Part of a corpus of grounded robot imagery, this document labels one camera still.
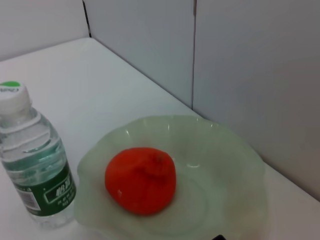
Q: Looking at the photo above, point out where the orange fruit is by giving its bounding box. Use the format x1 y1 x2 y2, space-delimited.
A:
104 147 177 216

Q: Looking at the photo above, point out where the clear green-labelled water bottle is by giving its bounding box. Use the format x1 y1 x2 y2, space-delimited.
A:
0 81 77 230

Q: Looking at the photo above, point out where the pale green wavy glass plate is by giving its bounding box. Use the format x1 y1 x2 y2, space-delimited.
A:
76 114 270 240

